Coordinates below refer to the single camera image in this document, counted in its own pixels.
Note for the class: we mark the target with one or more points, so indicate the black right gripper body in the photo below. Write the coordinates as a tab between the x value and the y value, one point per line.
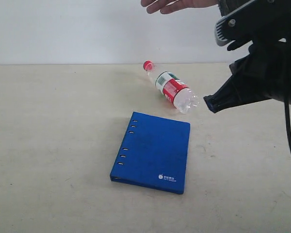
258	76

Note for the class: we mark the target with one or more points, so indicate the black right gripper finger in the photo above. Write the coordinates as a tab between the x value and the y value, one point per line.
236	91

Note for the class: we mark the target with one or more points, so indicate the clear plastic water bottle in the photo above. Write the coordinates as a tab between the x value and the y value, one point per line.
174	89

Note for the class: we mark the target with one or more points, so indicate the blue ring binder notebook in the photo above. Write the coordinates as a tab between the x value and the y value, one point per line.
153	154

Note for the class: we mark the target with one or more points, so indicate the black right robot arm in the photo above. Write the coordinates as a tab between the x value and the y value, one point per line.
264	74

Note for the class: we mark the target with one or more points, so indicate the person's bare hand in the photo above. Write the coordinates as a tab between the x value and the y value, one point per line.
170	6

